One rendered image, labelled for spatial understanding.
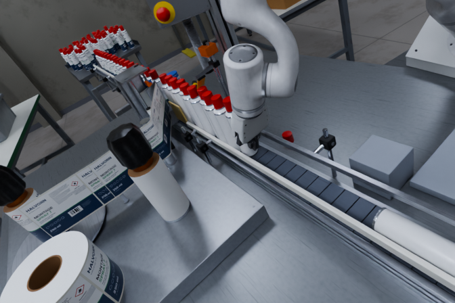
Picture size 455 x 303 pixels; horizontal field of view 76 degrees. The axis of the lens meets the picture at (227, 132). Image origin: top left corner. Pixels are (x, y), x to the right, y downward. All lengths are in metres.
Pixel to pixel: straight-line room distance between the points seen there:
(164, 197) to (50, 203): 0.35
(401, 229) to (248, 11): 0.48
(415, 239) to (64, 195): 0.86
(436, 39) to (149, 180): 1.01
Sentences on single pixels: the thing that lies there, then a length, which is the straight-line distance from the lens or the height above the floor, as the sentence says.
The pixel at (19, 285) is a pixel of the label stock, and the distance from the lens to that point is 0.83.
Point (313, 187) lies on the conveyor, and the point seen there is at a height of 0.88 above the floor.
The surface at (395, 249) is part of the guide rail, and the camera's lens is 0.63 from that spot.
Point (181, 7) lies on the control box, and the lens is 0.89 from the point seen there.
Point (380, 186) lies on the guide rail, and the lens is 0.65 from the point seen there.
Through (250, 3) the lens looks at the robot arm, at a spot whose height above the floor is 1.33.
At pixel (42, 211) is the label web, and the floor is 1.02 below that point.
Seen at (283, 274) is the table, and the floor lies 0.83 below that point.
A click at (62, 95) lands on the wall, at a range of 5.37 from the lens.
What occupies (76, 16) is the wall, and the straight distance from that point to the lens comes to 5.12.
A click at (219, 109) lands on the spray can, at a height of 1.05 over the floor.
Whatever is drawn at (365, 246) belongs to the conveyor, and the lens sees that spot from 0.67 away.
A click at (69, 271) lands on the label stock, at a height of 1.02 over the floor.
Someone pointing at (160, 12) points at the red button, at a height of 1.33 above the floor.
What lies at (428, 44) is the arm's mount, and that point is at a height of 0.91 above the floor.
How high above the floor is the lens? 1.46
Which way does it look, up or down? 33 degrees down
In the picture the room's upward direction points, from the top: 25 degrees counter-clockwise
